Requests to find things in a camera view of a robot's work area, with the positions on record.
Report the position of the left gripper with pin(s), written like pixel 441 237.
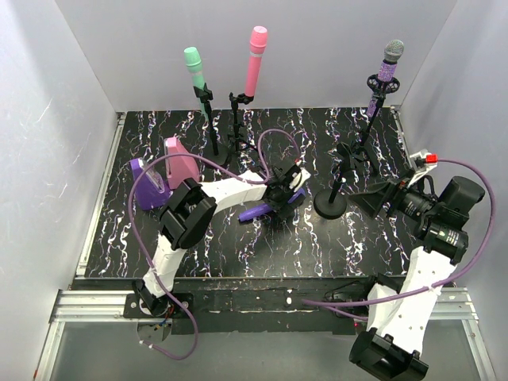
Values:
pixel 279 197

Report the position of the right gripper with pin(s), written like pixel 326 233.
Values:
pixel 393 197

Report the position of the purple plastic microphone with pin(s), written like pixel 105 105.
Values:
pixel 262 209

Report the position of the round base stand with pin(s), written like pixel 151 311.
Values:
pixel 217 153
pixel 328 203

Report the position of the tripod stand with clip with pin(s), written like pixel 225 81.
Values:
pixel 237 143

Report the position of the tripod stand with shock mount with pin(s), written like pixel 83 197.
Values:
pixel 362 147

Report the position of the pink plastic microphone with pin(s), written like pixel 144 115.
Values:
pixel 257 45

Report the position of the purple glitter microphone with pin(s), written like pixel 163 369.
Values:
pixel 384 82

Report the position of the teal plastic microphone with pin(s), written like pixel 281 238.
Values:
pixel 194 66

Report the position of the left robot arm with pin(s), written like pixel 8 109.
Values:
pixel 185 219

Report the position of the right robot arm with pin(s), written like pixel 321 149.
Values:
pixel 390 348

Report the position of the pink metronome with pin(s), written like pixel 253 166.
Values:
pixel 179 168

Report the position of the purple metronome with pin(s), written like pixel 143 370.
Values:
pixel 152 191

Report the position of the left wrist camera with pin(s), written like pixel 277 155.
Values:
pixel 299 180

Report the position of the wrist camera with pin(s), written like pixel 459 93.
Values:
pixel 422 162
pixel 299 180

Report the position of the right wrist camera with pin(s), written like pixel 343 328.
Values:
pixel 422 162

